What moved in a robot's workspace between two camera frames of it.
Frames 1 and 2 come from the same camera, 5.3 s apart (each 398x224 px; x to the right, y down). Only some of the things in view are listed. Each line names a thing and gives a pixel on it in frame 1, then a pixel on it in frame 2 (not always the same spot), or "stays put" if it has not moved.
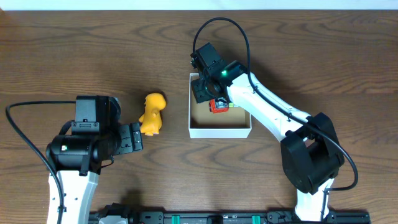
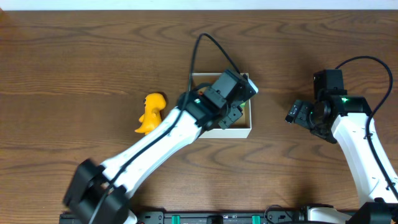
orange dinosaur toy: x=151 y=121 stays put
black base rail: x=285 y=217 stays put
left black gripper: x=125 y=140 → x=232 y=115
